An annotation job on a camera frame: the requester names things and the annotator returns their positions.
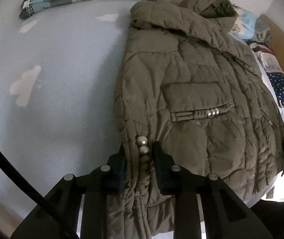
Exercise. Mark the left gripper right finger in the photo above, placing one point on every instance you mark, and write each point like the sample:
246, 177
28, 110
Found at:
204, 204

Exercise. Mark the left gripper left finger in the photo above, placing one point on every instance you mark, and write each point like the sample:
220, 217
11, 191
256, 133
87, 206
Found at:
76, 207

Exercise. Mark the olive green quilted hooded jacket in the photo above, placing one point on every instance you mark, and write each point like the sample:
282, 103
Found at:
185, 82

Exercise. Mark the light blue cloud bed sheet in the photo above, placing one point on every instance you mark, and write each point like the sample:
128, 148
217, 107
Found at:
57, 76

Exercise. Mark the navy starred striped pillow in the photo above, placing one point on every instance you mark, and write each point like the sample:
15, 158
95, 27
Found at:
271, 66

